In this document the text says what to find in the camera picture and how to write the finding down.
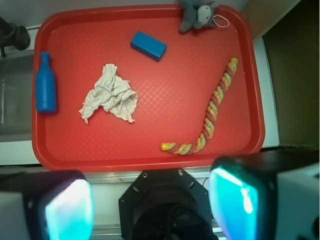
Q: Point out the grey plush toy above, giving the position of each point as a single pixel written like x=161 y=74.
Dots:
x=198 y=14

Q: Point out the blue plastic bottle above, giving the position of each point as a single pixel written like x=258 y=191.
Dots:
x=45 y=87

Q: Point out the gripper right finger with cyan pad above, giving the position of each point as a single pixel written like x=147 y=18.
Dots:
x=270 y=195

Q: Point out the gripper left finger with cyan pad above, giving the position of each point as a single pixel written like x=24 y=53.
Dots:
x=50 y=205

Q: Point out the red plastic tray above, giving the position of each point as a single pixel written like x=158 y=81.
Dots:
x=173 y=93

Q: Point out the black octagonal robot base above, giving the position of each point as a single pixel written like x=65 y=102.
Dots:
x=166 y=205

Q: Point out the crumpled white paper towel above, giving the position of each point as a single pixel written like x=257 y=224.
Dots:
x=113 y=94

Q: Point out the blue rectangular block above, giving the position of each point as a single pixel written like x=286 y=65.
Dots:
x=148 y=46

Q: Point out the black clamp mount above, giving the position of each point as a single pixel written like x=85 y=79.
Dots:
x=12 y=35

